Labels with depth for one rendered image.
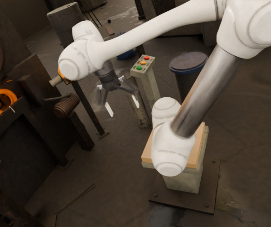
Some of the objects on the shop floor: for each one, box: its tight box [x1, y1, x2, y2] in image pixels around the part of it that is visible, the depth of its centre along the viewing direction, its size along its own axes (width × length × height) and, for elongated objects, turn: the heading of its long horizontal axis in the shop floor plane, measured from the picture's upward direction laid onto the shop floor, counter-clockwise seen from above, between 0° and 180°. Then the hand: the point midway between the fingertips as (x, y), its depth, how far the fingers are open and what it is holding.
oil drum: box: [46, 2, 85, 49], centre depth 406 cm, size 59×59×89 cm
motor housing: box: [53, 92, 95, 151], centre depth 190 cm, size 13×22×54 cm, turn 177°
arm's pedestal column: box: [148, 156, 221, 215], centre depth 136 cm, size 40×40×31 cm
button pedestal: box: [130, 54, 161, 129], centre depth 181 cm, size 16×24×62 cm, turn 177°
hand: (124, 109), depth 104 cm, fingers open, 13 cm apart
